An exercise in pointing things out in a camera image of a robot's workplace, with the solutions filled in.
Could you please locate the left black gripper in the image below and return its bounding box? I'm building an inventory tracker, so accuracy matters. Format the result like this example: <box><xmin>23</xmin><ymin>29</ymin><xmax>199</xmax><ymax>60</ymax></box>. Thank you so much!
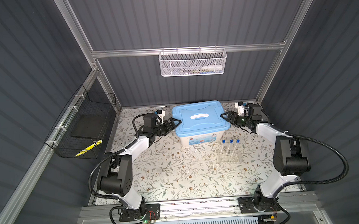
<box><xmin>152</xmin><ymin>117</ymin><xmax>181</xmax><ymax>137</ymax></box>

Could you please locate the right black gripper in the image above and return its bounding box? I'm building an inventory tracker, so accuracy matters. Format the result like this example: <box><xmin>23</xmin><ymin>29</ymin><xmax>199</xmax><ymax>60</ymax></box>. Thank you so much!
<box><xmin>221</xmin><ymin>111</ymin><xmax>252</xmax><ymax>129</ymax></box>

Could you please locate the blue capped test tube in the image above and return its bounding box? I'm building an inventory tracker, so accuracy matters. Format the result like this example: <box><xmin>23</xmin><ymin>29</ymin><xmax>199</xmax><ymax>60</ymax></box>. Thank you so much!
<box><xmin>232</xmin><ymin>139</ymin><xmax>240</xmax><ymax>156</ymax></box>
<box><xmin>218</xmin><ymin>140</ymin><xmax>226</xmax><ymax>156</ymax></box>
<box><xmin>226</xmin><ymin>139</ymin><xmax>233</xmax><ymax>155</ymax></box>

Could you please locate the white plastic storage bin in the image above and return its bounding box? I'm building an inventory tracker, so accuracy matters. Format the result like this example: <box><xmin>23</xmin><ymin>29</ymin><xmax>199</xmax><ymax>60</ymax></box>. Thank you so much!
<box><xmin>179</xmin><ymin>131</ymin><xmax>225</xmax><ymax>146</ymax></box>

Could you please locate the blue plastic lid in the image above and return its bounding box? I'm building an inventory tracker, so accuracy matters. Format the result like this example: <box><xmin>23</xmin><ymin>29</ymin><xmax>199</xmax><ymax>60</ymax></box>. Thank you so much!
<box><xmin>172</xmin><ymin>100</ymin><xmax>231</xmax><ymax>138</ymax></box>

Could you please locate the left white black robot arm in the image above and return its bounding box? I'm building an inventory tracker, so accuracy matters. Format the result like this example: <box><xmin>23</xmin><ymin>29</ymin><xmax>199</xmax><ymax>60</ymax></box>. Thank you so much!
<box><xmin>88</xmin><ymin>110</ymin><xmax>182</xmax><ymax>219</ymax></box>

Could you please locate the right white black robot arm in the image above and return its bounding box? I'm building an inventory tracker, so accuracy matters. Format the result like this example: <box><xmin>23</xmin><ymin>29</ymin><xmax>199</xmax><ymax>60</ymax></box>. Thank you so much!
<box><xmin>221</xmin><ymin>102</ymin><xmax>349</xmax><ymax>212</ymax></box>

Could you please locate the clear test tube rack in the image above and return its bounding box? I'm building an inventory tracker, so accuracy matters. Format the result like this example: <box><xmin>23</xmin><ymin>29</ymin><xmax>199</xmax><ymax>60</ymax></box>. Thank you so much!
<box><xmin>217</xmin><ymin>149</ymin><xmax>241</xmax><ymax>165</ymax></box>

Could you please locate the white bottle in basket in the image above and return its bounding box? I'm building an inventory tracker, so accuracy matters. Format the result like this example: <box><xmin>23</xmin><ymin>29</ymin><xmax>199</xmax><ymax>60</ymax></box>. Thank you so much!
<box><xmin>200</xmin><ymin>65</ymin><xmax>223</xmax><ymax>72</ymax></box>

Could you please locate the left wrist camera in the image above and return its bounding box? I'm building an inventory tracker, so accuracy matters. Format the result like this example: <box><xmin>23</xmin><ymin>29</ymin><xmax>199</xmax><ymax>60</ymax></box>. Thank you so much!
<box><xmin>155</xmin><ymin>109</ymin><xmax>165</xmax><ymax>124</ymax></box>

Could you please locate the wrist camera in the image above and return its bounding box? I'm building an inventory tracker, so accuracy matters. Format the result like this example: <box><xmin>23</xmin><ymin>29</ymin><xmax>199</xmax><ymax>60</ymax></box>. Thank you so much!
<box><xmin>155</xmin><ymin>109</ymin><xmax>165</xmax><ymax>124</ymax></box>
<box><xmin>234</xmin><ymin>101</ymin><xmax>247</xmax><ymax>116</ymax></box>

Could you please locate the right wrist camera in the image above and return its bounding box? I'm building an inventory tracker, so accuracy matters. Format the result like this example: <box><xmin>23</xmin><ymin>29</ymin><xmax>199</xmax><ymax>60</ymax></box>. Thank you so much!
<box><xmin>234</xmin><ymin>101</ymin><xmax>247</xmax><ymax>116</ymax></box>

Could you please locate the white wire mesh basket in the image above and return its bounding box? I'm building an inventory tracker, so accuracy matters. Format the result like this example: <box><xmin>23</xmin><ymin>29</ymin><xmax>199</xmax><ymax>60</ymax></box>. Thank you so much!
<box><xmin>158</xmin><ymin>48</ymin><xmax>227</xmax><ymax>77</ymax></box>

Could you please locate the black wire basket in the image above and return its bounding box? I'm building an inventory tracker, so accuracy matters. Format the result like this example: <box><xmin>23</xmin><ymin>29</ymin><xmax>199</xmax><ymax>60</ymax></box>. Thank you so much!
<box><xmin>45</xmin><ymin>86</ymin><xmax>117</xmax><ymax>159</ymax></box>

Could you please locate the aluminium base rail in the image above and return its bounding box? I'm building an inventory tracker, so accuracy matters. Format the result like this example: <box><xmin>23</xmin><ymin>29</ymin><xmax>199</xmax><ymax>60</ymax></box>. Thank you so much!
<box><xmin>77</xmin><ymin>191</ymin><xmax>322</xmax><ymax>224</ymax></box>

